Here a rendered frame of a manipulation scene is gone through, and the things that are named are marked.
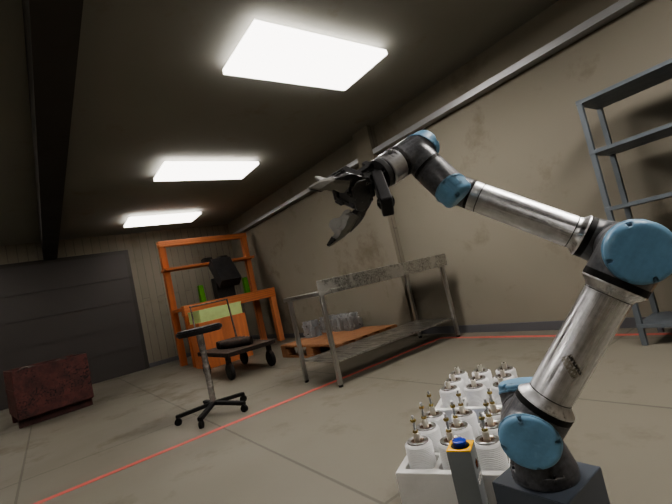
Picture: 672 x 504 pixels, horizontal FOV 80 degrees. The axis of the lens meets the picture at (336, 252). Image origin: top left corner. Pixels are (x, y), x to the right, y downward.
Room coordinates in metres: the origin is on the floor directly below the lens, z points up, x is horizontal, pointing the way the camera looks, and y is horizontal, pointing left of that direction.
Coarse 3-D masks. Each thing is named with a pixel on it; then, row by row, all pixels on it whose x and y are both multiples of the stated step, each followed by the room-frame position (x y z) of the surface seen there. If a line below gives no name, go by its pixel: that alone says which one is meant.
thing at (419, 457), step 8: (408, 448) 1.44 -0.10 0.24; (416, 448) 1.42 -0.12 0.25; (424, 448) 1.42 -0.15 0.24; (432, 448) 1.44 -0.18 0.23; (408, 456) 1.45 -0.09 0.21; (416, 456) 1.42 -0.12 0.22; (424, 456) 1.41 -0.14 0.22; (432, 456) 1.43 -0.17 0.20; (416, 464) 1.42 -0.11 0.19; (424, 464) 1.41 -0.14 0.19; (432, 464) 1.42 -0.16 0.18
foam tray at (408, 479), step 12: (408, 468) 1.47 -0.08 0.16; (408, 480) 1.41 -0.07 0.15; (420, 480) 1.39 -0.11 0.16; (432, 480) 1.37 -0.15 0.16; (444, 480) 1.35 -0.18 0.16; (492, 480) 1.29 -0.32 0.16; (408, 492) 1.41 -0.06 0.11; (420, 492) 1.39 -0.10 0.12; (432, 492) 1.37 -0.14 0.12; (444, 492) 1.36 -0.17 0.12; (492, 492) 1.29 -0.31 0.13
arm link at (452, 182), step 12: (432, 156) 0.89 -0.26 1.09; (420, 168) 0.89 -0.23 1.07; (432, 168) 0.88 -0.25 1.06; (444, 168) 0.88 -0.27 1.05; (420, 180) 0.91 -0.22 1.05; (432, 180) 0.89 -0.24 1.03; (444, 180) 0.87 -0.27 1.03; (456, 180) 0.87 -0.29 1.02; (432, 192) 0.91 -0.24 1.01; (444, 192) 0.88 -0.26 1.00; (456, 192) 0.87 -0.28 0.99; (444, 204) 0.90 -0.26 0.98; (456, 204) 0.93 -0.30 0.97
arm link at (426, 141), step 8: (408, 136) 0.92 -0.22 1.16; (416, 136) 0.91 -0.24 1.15; (424, 136) 0.90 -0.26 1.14; (432, 136) 0.91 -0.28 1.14; (400, 144) 0.90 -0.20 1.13; (408, 144) 0.89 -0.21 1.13; (416, 144) 0.90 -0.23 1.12; (424, 144) 0.90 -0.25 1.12; (432, 144) 0.91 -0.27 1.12; (400, 152) 0.89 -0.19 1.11; (408, 152) 0.88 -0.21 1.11; (416, 152) 0.89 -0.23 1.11; (424, 152) 0.89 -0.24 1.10; (432, 152) 0.89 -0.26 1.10; (408, 160) 0.88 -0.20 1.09; (416, 160) 0.89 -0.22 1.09; (424, 160) 0.89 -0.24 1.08; (416, 168) 0.90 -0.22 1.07
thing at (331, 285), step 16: (432, 256) 4.22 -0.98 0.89; (368, 272) 3.67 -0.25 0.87; (384, 272) 3.79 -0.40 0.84; (400, 272) 3.91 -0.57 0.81; (416, 272) 4.04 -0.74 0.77; (320, 288) 3.35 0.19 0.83; (336, 288) 3.44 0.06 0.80; (448, 288) 4.34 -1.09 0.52; (288, 304) 3.83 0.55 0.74; (320, 304) 3.39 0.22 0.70; (448, 304) 4.35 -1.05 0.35; (416, 320) 4.73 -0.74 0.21; (432, 320) 4.46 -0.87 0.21; (448, 320) 4.30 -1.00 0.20; (384, 336) 4.11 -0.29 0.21; (400, 336) 3.90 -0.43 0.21; (336, 352) 3.39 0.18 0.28; (352, 352) 3.63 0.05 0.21; (304, 368) 3.82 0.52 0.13; (336, 368) 3.37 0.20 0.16
